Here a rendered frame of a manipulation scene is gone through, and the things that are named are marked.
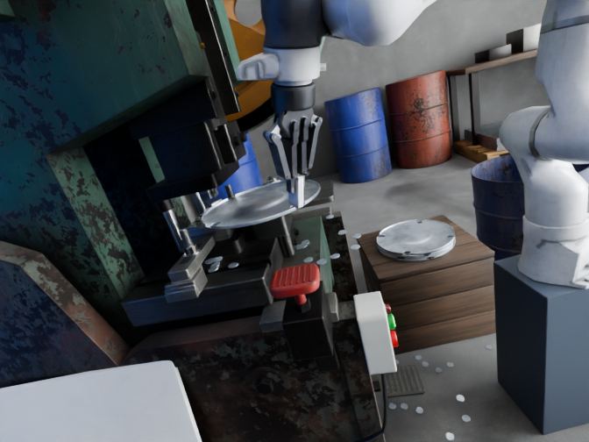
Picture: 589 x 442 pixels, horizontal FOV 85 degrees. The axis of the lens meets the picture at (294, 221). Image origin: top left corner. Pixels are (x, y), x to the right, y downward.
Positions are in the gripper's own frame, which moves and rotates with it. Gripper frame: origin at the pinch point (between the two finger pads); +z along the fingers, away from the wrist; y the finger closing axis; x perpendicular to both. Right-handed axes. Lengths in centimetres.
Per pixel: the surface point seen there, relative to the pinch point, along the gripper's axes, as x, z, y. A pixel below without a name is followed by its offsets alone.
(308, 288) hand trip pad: -20.0, 0.1, -17.6
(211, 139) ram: 16.6, -8.6, -7.3
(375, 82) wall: 172, 48, 298
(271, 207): 6.4, 6.1, -1.5
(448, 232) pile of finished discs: -11, 43, 70
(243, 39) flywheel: 49, -22, 27
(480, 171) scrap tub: -2, 40, 124
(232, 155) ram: 14.7, -4.5, -4.2
